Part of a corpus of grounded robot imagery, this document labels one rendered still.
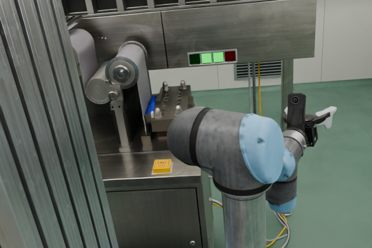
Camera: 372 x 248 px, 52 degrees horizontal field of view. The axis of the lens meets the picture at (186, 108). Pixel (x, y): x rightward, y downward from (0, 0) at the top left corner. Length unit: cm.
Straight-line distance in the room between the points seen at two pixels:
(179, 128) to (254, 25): 128
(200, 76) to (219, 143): 382
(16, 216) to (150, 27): 158
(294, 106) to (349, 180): 202
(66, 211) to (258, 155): 31
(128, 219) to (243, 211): 105
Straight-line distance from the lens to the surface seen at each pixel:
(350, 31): 459
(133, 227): 177
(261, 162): 65
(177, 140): 71
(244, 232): 79
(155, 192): 163
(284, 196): 105
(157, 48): 197
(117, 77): 167
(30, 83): 49
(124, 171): 162
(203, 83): 451
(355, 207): 286
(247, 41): 195
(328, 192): 295
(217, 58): 196
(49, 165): 52
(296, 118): 111
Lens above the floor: 177
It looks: 25 degrees down
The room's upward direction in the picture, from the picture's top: 6 degrees counter-clockwise
